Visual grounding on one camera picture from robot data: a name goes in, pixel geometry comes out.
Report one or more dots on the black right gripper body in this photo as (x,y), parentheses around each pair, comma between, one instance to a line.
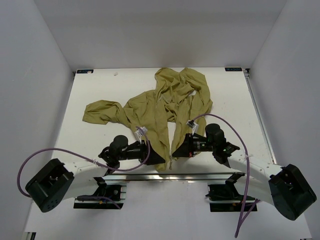
(201,144)

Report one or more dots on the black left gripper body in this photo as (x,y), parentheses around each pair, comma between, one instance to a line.
(137,152)

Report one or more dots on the olive green jacket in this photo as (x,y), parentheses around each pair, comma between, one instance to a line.
(177,98)

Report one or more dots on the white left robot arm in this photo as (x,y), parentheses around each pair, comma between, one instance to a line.
(83,180)

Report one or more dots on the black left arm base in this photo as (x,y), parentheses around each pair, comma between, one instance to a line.
(108,196)

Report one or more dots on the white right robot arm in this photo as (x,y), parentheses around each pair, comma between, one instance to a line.
(284,187)

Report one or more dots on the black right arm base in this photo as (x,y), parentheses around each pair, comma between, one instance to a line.
(223,197)

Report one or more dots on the blue label sticker right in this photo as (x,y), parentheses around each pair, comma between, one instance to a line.
(233,69)

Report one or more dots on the blue label sticker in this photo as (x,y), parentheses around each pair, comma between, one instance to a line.
(84,71)
(233,69)

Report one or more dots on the blue label sticker left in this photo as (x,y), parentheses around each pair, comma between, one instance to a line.
(84,71)

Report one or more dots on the aluminium table edge rail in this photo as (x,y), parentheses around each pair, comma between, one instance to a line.
(168,177)

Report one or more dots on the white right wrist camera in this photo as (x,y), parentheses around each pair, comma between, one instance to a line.
(193,125)

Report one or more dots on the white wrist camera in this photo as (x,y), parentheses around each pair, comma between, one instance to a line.
(140,133)
(193,125)

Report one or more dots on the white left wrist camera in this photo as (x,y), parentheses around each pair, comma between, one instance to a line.
(140,133)

